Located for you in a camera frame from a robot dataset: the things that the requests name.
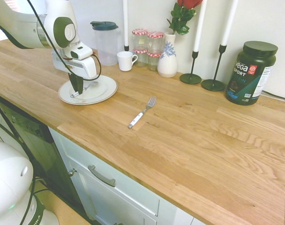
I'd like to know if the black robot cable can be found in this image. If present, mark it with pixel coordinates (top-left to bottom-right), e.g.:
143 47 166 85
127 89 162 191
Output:
0 0 103 225

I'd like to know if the clear pitcher with teal lid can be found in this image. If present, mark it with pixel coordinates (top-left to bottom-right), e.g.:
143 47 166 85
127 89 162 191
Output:
90 21 120 67

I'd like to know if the white cabinet drawer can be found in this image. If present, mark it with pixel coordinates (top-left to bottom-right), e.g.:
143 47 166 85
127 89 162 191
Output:
59 135 161 218

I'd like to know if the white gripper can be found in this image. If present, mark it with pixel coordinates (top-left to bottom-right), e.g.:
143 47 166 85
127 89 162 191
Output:
51 51 98 96

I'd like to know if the dark green protein powder tub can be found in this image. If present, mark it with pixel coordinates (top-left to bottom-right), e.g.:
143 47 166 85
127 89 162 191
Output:
225 40 279 106

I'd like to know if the black power cable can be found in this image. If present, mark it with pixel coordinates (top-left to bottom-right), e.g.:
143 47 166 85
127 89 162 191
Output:
261 90 285 106

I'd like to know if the white ceramic mug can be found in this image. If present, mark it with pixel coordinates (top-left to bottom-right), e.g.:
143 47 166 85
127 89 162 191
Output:
116 51 139 72

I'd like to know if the dark dishwasher front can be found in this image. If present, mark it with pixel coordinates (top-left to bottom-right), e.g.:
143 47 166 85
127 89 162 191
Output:
0 92 87 213

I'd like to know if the white plate with gold rim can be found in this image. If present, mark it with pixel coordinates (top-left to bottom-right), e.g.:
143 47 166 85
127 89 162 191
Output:
58 74 118 106

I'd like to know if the white vase with blue print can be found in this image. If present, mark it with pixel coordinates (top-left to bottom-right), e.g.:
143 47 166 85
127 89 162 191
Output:
157 31 179 78

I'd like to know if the red rose with green leaves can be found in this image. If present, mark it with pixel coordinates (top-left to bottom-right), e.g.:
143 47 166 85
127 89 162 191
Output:
166 0 204 36

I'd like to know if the white taper candle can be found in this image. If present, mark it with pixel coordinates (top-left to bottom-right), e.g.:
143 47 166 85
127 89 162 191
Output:
122 0 130 47
193 0 208 53
220 0 240 46

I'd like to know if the metal fork with white handle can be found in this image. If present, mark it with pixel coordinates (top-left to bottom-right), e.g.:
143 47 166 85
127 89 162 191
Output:
127 95 158 130

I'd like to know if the glass jar with checkered lid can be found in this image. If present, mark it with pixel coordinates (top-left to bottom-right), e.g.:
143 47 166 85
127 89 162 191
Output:
133 48 149 68
146 30 165 54
147 52 162 72
132 28 149 51

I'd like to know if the silver drawer handle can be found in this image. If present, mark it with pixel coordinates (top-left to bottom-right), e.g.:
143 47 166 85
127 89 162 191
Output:
87 165 117 188

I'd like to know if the metal spoon with white handle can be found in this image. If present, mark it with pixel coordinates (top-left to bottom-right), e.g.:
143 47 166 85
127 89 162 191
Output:
70 81 99 98

